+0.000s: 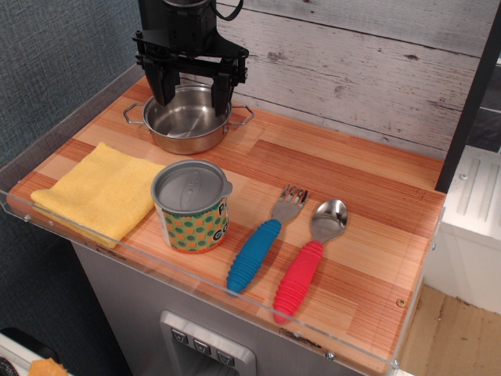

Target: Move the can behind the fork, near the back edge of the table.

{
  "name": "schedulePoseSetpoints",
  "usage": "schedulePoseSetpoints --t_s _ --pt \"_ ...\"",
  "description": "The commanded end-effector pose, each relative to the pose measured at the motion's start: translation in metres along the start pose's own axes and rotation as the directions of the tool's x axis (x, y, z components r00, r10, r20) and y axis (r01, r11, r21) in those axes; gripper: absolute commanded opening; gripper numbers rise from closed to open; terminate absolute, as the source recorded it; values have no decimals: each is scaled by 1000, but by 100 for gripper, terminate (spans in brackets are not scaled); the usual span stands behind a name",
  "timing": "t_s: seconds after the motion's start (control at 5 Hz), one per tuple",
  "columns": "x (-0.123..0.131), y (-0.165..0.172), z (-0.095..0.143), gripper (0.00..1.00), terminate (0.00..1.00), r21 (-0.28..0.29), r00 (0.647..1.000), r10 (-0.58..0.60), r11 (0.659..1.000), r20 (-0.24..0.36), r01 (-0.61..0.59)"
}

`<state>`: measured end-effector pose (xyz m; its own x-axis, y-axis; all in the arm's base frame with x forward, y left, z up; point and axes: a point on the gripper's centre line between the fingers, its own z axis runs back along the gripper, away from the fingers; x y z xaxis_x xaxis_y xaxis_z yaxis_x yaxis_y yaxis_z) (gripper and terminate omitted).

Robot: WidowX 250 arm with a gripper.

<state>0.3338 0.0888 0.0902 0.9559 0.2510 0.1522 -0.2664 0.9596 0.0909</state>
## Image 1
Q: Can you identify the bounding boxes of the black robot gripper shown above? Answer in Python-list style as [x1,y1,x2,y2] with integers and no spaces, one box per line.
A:
[133,1,249,117]

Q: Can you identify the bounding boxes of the toy can with grey lid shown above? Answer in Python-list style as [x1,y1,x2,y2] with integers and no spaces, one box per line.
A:
[151,159,232,254]

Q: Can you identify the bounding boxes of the stainless steel pot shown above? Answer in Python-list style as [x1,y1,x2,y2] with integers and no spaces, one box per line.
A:
[123,83,254,155]

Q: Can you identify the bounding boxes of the yellow folded cloth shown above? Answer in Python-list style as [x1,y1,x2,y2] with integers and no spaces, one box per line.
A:
[31,142,164,248]

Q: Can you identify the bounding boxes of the grey toy fridge cabinet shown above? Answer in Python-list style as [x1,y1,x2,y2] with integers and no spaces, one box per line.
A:
[73,244,357,375]

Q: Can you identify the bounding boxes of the silver dispenser button panel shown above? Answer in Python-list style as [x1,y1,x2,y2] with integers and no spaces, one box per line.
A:
[160,310,257,375]

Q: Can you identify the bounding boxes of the orange object at corner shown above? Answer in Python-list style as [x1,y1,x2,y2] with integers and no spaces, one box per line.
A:
[28,358,69,376]

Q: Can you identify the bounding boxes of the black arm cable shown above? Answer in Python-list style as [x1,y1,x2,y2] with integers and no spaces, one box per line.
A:
[209,0,245,21]

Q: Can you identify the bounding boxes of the blue handled fork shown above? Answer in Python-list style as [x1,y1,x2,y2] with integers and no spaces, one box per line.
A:
[226,185,309,294]

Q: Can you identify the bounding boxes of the red handled spoon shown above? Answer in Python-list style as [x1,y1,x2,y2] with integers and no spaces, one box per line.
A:
[273,199,348,324]

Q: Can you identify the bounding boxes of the clear acrylic guard rail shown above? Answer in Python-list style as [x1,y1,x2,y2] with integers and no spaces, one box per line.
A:
[1,73,445,374]

